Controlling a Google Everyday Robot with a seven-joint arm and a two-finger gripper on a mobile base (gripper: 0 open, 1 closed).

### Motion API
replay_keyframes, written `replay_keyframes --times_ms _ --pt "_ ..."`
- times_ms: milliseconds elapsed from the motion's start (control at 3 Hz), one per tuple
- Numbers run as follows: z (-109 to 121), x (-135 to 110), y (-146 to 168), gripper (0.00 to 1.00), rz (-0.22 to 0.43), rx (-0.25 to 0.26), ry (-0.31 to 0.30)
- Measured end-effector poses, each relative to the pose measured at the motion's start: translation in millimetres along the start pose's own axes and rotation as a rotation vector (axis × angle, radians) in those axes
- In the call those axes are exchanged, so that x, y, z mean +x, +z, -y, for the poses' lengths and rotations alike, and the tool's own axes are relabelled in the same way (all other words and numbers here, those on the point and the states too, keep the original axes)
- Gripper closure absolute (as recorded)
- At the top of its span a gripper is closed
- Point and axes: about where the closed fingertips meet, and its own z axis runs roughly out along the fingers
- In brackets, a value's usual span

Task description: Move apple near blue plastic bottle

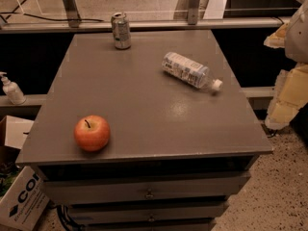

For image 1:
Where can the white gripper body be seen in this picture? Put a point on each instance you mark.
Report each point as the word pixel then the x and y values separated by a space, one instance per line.
pixel 297 39

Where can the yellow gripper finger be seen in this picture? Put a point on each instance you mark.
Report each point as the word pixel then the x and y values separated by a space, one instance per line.
pixel 290 95
pixel 277 39

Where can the red apple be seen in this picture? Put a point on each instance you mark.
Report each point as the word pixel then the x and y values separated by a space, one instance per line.
pixel 92 133

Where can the clear plastic water bottle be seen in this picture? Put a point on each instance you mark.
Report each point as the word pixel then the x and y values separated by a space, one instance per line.
pixel 193 73

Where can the white pump dispenser bottle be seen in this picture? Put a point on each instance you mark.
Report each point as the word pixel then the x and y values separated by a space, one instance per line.
pixel 12 90

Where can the grey drawer cabinet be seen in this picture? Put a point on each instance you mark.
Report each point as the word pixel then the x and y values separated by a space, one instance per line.
pixel 175 153

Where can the silver soda can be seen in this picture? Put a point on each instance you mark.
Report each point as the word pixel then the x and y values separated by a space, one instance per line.
pixel 121 31

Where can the open brown cardboard box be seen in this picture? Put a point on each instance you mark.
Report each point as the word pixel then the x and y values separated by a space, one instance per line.
pixel 13 133

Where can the white printed cardboard box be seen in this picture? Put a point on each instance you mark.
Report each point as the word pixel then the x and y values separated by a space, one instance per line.
pixel 24 202

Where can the metal railing frame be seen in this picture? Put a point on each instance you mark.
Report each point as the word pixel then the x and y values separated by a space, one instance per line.
pixel 80 16

